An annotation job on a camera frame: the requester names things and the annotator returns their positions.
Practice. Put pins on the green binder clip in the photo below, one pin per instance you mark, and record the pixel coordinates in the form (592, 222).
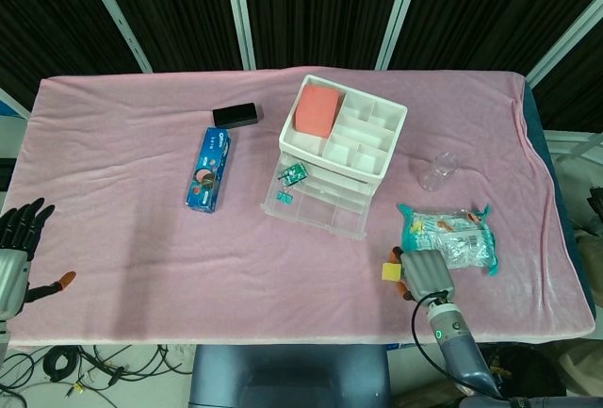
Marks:
(284, 197)

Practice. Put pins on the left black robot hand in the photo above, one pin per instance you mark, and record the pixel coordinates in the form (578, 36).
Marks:
(14, 238)

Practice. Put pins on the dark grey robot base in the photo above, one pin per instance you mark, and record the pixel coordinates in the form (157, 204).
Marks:
(282, 380)

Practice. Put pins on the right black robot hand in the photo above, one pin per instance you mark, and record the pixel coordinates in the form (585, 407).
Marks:
(426, 273)

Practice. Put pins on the white partition frame post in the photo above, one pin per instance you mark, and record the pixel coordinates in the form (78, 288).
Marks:
(240, 12)
(565, 40)
(118, 17)
(400, 12)

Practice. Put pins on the blue Oreo cookie box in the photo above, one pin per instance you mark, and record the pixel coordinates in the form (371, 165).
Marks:
(209, 172)

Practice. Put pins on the clear plastic drawer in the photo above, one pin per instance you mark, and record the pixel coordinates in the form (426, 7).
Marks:
(320, 210)

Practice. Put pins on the pink sponge block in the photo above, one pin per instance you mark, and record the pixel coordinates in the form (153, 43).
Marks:
(316, 110)

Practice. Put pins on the dark blue table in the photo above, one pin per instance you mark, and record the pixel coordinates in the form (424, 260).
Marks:
(537, 120)

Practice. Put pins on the teal snack bag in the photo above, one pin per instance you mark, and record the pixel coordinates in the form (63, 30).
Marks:
(447, 238)

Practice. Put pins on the clear plastic cup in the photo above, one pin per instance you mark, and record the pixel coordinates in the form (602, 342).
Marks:
(438, 172)

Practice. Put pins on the white drawer cabinet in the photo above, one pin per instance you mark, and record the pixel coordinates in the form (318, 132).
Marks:
(363, 135)

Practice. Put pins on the small yellow cube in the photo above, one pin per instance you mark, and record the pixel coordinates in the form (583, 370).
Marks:
(391, 272)

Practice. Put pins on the pink table cloth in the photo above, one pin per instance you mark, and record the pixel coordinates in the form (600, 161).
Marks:
(141, 248)

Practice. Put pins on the green clip card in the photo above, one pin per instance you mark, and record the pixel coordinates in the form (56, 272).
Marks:
(294, 173)

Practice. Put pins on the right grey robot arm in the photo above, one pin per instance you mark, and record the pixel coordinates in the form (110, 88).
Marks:
(464, 356)

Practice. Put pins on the black rectangular box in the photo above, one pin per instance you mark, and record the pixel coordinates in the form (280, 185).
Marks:
(235, 115)

